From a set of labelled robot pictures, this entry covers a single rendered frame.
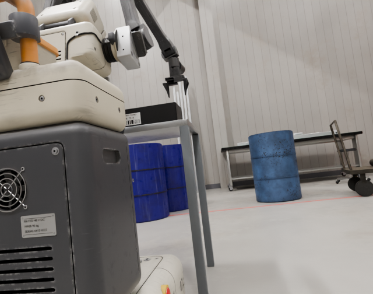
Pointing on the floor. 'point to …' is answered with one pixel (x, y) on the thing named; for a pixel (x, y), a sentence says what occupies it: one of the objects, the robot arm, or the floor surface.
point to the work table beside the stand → (141, 130)
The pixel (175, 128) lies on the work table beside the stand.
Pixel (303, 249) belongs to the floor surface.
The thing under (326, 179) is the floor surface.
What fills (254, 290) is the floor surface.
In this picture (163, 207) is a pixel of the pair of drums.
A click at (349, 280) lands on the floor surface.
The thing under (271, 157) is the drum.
